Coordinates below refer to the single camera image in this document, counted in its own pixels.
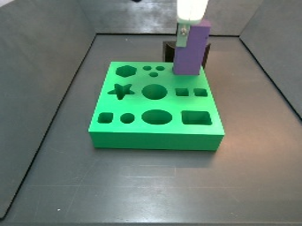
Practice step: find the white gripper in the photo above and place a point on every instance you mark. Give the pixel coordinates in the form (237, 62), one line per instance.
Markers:
(190, 12)

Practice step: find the black curved holder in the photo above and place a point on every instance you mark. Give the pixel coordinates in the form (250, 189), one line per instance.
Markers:
(169, 52)

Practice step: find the green shape sorter block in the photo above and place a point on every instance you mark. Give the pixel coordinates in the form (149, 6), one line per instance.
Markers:
(151, 109)

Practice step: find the purple arch block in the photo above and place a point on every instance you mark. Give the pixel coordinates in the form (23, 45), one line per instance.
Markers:
(189, 56)

